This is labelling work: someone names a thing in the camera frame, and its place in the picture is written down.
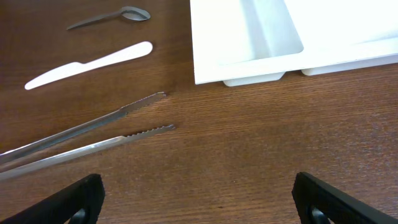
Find small metal teaspoon lower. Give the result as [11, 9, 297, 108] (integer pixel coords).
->
[67, 6, 151, 30]

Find pink plastic knife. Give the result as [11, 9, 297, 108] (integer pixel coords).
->
[24, 41, 154, 90]

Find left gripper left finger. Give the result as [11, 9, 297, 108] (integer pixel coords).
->
[2, 174, 105, 224]

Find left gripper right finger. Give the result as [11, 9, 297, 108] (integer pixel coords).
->
[292, 172, 397, 224]

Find metal kitchen tongs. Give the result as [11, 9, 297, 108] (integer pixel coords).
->
[0, 91, 176, 182]

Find white plastic cutlery tray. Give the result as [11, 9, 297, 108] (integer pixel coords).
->
[190, 0, 397, 86]

